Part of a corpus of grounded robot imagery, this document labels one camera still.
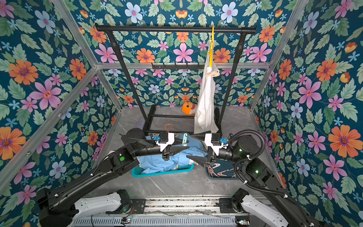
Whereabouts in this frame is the dark teal clothespin tray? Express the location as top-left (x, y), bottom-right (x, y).
top-left (205, 159), bottom-right (238, 180)

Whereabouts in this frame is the pink clothespin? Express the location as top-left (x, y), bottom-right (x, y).
top-left (206, 71), bottom-right (220, 78)

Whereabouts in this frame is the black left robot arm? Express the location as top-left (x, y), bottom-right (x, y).
top-left (36, 128), bottom-right (189, 227)

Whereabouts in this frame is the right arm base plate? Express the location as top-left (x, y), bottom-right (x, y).
top-left (216, 198), bottom-right (247, 214)

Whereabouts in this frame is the teal laundry basket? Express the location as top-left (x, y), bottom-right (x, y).
top-left (131, 164), bottom-right (194, 178)

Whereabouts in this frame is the white t-shirt black print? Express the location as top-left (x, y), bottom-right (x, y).
top-left (194, 55), bottom-right (219, 134)

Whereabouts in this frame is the orange fish plush toy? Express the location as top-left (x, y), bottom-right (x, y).
top-left (182, 102), bottom-right (198, 115)

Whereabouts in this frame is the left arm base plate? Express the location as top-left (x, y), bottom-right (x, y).
top-left (122, 199), bottom-right (146, 215)

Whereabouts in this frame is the yellow plastic hanger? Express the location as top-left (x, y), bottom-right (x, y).
top-left (208, 26), bottom-right (215, 68)

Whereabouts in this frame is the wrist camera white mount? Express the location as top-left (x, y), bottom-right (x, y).
top-left (204, 133), bottom-right (228, 156)
top-left (154, 132), bottom-right (175, 152)

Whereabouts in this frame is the black wall hook rail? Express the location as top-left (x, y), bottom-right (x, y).
top-left (151, 63), bottom-right (204, 70)

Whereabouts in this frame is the black clothes rack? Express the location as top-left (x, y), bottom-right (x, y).
top-left (91, 24), bottom-right (257, 132)

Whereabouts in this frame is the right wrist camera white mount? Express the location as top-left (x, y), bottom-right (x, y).
top-left (204, 133), bottom-right (228, 156)

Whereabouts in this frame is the mint green clothespin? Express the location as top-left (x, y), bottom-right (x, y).
top-left (182, 133), bottom-right (188, 146)

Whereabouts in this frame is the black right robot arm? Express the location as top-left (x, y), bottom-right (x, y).
top-left (188, 130), bottom-right (328, 227)

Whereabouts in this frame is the light blue garment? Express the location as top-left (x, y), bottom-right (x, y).
top-left (139, 135), bottom-right (207, 174)

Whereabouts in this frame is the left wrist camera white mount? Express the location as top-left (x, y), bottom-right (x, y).
top-left (154, 132), bottom-right (175, 152)

